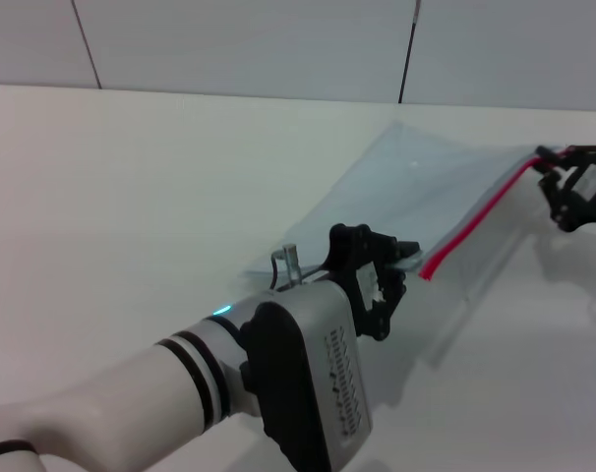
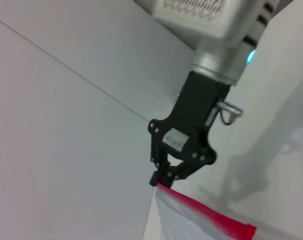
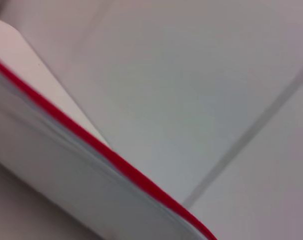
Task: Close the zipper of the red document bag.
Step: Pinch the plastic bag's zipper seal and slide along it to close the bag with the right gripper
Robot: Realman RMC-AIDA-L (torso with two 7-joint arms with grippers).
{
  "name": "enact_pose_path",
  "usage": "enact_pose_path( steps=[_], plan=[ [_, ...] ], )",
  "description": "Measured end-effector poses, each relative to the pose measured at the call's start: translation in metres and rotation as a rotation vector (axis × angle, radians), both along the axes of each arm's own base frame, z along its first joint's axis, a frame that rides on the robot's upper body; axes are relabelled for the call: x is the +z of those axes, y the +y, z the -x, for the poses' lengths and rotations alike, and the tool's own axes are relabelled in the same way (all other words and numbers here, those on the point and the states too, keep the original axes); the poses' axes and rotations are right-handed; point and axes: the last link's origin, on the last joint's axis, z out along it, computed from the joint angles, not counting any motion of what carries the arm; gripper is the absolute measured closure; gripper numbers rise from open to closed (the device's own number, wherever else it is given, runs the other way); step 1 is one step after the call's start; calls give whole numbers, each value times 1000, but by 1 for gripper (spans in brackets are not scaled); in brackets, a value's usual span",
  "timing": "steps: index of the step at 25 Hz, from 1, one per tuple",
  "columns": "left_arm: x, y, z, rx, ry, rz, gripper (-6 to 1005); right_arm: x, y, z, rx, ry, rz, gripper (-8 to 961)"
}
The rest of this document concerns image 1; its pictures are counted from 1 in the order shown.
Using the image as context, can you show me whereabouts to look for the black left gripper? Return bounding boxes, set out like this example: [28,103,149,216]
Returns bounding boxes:
[326,222,422,344]

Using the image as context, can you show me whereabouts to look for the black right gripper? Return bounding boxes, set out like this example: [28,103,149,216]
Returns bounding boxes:
[533,141,596,233]

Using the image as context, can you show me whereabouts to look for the clear document bag red zipper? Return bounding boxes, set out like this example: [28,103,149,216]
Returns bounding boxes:
[242,120,569,302]

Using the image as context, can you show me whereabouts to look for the black camera cable silver plug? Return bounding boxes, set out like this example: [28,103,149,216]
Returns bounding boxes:
[269,242,331,292]

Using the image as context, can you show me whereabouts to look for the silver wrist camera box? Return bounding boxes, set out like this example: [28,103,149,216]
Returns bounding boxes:
[238,280,374,472]

